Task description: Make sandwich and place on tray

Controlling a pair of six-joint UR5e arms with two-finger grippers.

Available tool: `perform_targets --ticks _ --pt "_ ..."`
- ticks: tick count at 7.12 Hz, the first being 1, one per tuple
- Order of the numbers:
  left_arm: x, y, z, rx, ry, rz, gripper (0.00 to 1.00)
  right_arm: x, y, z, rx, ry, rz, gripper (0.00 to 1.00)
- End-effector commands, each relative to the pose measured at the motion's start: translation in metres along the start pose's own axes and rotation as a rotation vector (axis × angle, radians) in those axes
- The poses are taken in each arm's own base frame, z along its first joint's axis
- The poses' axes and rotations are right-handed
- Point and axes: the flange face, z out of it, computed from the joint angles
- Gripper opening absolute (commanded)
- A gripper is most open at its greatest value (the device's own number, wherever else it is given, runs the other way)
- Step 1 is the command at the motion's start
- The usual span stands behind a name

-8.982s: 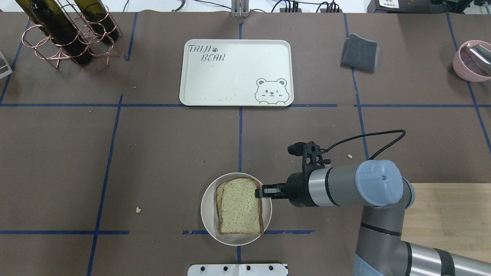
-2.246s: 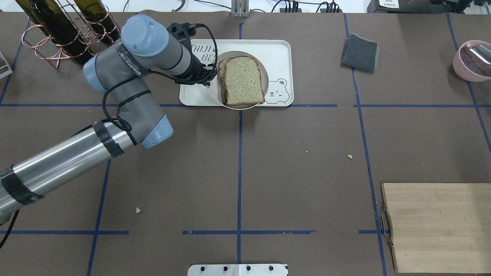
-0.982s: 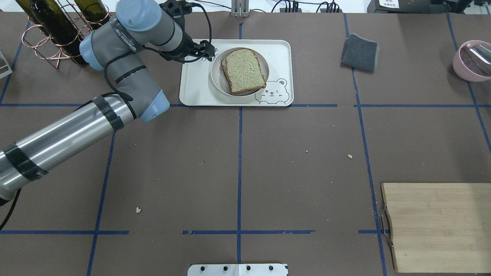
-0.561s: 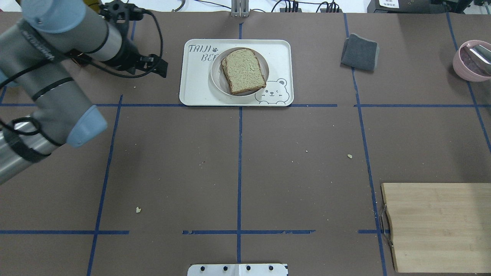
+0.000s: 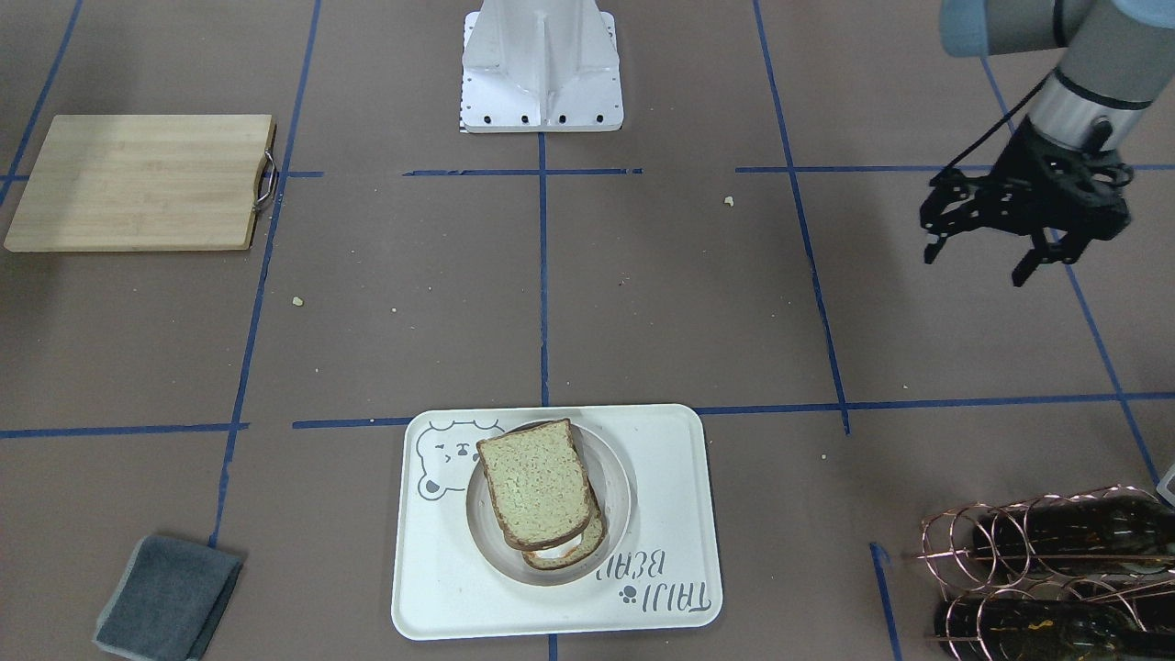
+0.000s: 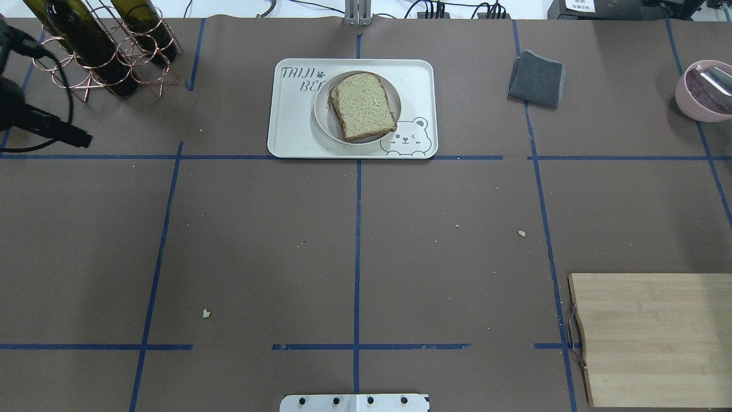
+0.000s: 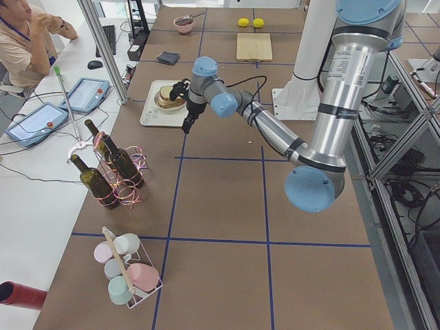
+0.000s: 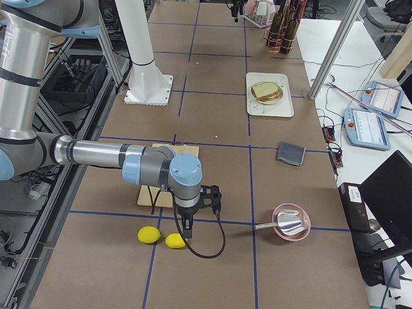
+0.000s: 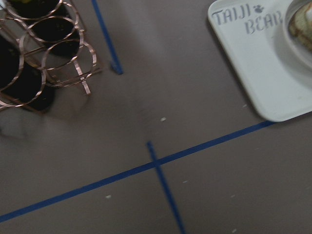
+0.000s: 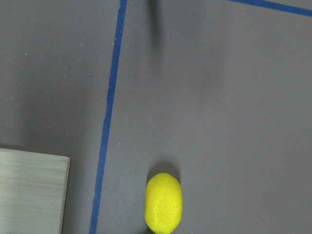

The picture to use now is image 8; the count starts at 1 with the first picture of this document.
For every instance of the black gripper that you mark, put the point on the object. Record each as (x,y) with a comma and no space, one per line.
(235,10)
(186,212)

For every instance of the bread slice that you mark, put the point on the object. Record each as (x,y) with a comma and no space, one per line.
(265,87)
(266,97)

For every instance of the white round plate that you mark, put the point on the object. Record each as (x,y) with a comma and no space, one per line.
(274,101)

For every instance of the cream bear tray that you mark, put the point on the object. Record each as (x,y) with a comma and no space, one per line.
(282,108)

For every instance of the yellow lemon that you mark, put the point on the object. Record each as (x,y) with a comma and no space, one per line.
(148,235)
(175,241)

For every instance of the dark green wine bottle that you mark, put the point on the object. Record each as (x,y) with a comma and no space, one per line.
(288,38)
(276,25)

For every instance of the wooden cutting board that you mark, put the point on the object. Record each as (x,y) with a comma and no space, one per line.
(164,198)

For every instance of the metal scoop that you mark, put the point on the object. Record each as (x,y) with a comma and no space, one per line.
(288,222)

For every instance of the pink bowl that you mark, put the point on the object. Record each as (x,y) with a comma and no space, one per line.
(304,218)

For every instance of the grey folded cloth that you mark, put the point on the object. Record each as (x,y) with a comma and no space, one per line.
(290,153)

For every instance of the blue teach pendant tablet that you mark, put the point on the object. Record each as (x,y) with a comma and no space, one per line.
(384,98)
(365,129)

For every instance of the black monitor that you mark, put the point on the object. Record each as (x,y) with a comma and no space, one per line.
(387,192)

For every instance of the white wire cup rack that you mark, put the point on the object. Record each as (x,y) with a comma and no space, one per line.
(260,12)

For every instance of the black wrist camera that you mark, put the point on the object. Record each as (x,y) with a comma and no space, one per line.
(210,196)

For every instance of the copper wire bottle rack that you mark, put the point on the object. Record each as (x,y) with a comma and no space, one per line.
(287,16)

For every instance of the white camera pole base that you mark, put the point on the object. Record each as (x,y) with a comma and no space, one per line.
(147,84)

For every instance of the aluminium frame post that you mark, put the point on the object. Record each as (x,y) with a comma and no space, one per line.
(339,38)

